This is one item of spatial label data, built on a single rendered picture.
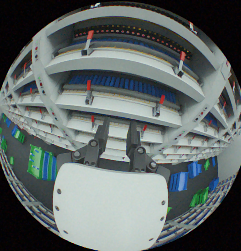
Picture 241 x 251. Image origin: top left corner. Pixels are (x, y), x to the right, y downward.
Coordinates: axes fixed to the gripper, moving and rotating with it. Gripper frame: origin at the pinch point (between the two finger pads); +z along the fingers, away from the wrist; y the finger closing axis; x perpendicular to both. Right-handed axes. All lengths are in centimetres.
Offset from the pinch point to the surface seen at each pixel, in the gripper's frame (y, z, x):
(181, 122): 30.0, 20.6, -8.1
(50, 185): -83, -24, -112
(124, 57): -1.3, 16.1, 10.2
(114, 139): 0, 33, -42
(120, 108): 0.3, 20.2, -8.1
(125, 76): 0.0, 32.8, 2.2
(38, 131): -101, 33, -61
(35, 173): -71, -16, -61
